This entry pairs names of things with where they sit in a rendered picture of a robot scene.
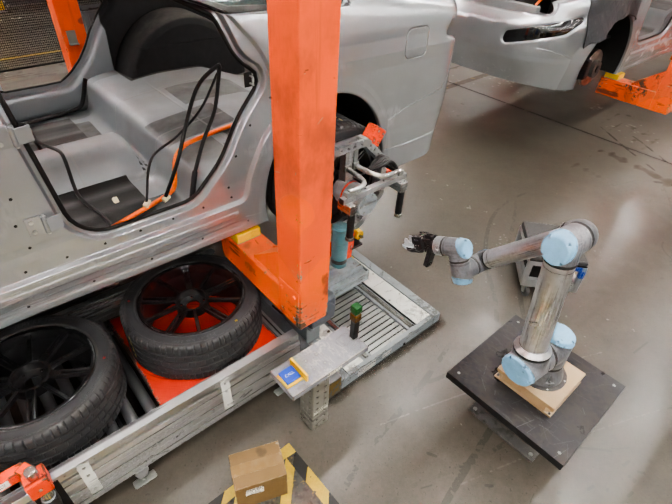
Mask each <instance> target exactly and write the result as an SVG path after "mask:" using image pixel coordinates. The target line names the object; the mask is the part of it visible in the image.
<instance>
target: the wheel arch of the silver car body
mask: <svg viewBox="0 0 672 504"><path fill-rule="evenodd" d="M336 112H337V113H339V114H341V115H343V116H345V117H347V118H349V119H351V120H353V121H355V122H357V123H359V124H361V125H363V126H365V127H367V125H368V123H369V122H371V123H373V124H375V125H377V126H379V127H381V128H382V124H381V121H380V118H379V115H378V113H377V111H376V110H375V108H374V107H373V105H372V104H371V103H370V102H369V101H368V100H367V99H366V98H364V97H363V96H361V95H359V94H357V93H354V92H349V91H339V92H337V105H336ZM382 129H383V128H382ZM379 146H380V150H381V152H382V153H383V154H384V136H383V138H382V140H381V142H380V144H379ZM273 158H274V155H273ZM273 158H272V161H273ZM272 161H271V164H272ZM271 164H270V167H269V171H270V168H271ZM269 171H268V175H267V180H266V186H265V211H266V216H267V220H268V221H269V218H268V214H267V208H266V188H267V181H268V176H269Z"/></svg>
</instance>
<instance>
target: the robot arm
mask: <svg viewBox="0 0 672 504"><path fill-rule="evenodd" d="M422 232H423V231H420V234H419V235H414V236H412V235H409V240H408V239H407V238H405V239H404V241H405V243H404V244H402V246H403V247H404V248H405V249H406V250H408V251H409V252H416V253H422V252H427V253H426V256H425V260H424V263H423V265H424V266H425V267H429V266H431V265H432V263H433V259H434V256H435V255H440V256H448V257H449V263H450V269H451V277H452V281H453V283H454V284H457V285H468V284H470V283H472V281H473V279H472V277H474V276H476V275H477V274H479V273H481V272H483V271H485V270H489V269H493V268H495V267H498V266H502V265H506V264H510V263H514V262H518V261H522V260H526V259H530V258H534V257H538V256H541V255H542V256H543V263H542V266H541V270H540V273H539V276H538V280H537V283H536V287H535V290H534V293H533V297H532V300H531V304H530V307H529V310H528V314H527V317H526V321H525V324H524V327H523V331H522V334H521V335H520V336H518V337H517V338H516V339H515V340H514V344H513V347H512V350H511V352H510V353H508V354H506V355H505V356H504V357H503V359H502V367H503V370H504V372H505V373H506V374H507V376H508V377H509V378H510V379H511V380H512V381H513V382H514V383H516V384H518V385H521V386H529V385H531V384H533V383H534V384H536V385H538V386H542V387H555V386H557V385H559V384H560V382H561V381H562V379H563V375H564V372H563V366H564V364H565V362H566V360H567V359H568V357H569V355H570V353H571V351H572V349H573V347H574V346H575V342H576V337H575V334H574V333H573V331H572V330H571V329H570V328H568V327H567V326H565V325H563V324H560V323H559V322H557V321H558V318H559V315H560V313H561V310H562V307H563V304H564V301H565V298H566V295H567V292H568V289H569V287H570V284H571V281H572V278H573V275H574V272H575V269H576V268H577V266H578V263H579V261H580V258H581V255H582V254H583V253H585V252H587V251H588V250H590V249H591V248H593V247H594V246H595V245H596V243H597V241H598V238H599V233H598V229H597V227H596V226H595V225H594V224H593V223H592V222H590V221H588V220H586V219H574V220H570V221H567V222H564V223H562V224H561V226H560V228H558V229H554V230H551V231H548V232H545V233H541V234H538V235H535V236H532V237H528V238H525V239H522V240H519V241H515V242H512V243H509V244H506V245H502V246H499V247H496V248H493V249H484V250H481V251H479V252H478V253H476V254H474V255H472V253H473V246H472V243H471V241H470V240H469V239H466V238H461V237H460V238H456V237H445V236H437V234H429V232H424V233H425V234H422ZM471 255H472V256H471Z"/></svg>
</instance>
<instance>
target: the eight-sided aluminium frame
mask: <svg viewBox="0 0 672 504"><path fill-rule="evenodd" d="M360 148H364V149H365V150H366V151H367V152H368V153H369V154H370V155H371V156H372V157H373V158H375V157H376V156H377V155H379V154H383V153H382V152H381V151H380V150H379V149H378V147H377V146H376V145H374V144H373V143H372V141H371V140H370V139H369V138H367V137H365V136H363V135H361V134H360V135H356V136H354V137H351V138H348V139H345V140H342V141H339V142H336V143H335V149H334V160H335V159H336V158H337V157H339V156H341V155H344V154H345V153H348V152H352V151H354V150H356V149H360ZM374 172H377V173H386V167H382V168H380V169H378V170H375V171H374ZM383 192H384V188H383V189H380V190H378V191H376V192H374V194H376V196H377V202H378V201H379V200H380V199H381V197H382V195H383ZM377 202H376V204H377ZM369 214H370V213H369ZM369 214H368V215H369ZM368 215H366V216H361V215H359V214H358V213H356V214H355V224H354V230H355V229H358V228H359V227H361V225H362V224H363V223H364V221H365V220H366V218H367V217H368Z"/></svg>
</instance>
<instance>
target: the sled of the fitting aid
mask: <svg viewBox="0 0 672 504"><path fill-rule="evenodd" d="M360 264H361V263H360ZM368 277H369V269H367V268H366V267H365V266H363V265H362V264H361V268H360V270H358V271H356V272H354V273H353V274H351V275H349V276H347V277H345V278H343V279H342V280H340V281H338V282H336V283H334V284H333V285H331V286H329V287H328V289H329V290H331V291H333V293H334V294H335V296H336V297H337V296H339V295H341V294H343V293H344V292H346V291H348V290H350V289H351V288H353V287H355V286H357V285H358V284H360V283H362V282H364V281H365V280H367V279H368Z"/></svg>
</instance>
